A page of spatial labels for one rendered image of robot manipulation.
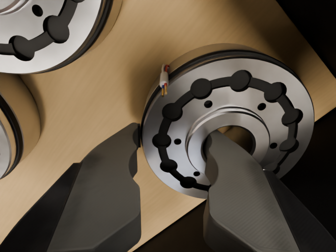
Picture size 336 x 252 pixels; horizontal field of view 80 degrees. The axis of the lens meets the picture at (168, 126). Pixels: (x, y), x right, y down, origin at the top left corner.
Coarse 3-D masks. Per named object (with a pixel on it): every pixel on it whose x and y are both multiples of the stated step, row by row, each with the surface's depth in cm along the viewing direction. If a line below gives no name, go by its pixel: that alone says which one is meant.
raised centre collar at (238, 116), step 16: (208, 112) 11; (224, 112) 11; (240, 112) 11; (192, 128) 11; (208, 128) 11; (256, 128) 11; (192, 144) 12; (256, 144) 12; (192, 160) 12; (256, 160) 12
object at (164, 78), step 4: (164, 64) 12; (164, 68) 12; (164, 72) 10; (160, 76) 10; (164, 76) 9; (160, 80) 9; (164, 80) 9; (160, 84) 9; (164, 84) 9; (164, 88) 9; (164, 92) 8
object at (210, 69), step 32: (192, 64) 10; (224, 64) 10; (256, 64) 10; (160, 96) 11; (192, 96) 11; (224, 96) 11; (256, 96) 11; (288, 96) 11; (160, 128) 12; (288, 128) 12; (160, 160) 13; (288, 160) 13; (192, 192) 14
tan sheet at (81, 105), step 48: (144, 0) 11; (192, 0) 11; (240, 0) 11; (96, 48) 12; (144, 48) 12; (192, 48) 12; (288, 48) 12; (48, 96) 14; (96, 96) 14; (144, 96) 14; (48, 144) 16; (96, 144) 16; (0, 192) 19; (144, 192) 19; (0, 240) 23; (144, 240) 23
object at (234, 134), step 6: (234, 126) 15; (228, 132) 15; (234, 132) 14; (240, 132) 14; (246, 132) 12; (234, 138) 14; (240, 138) 13; (246, 138) 13; (240, 144) 13; (246, 144) 13
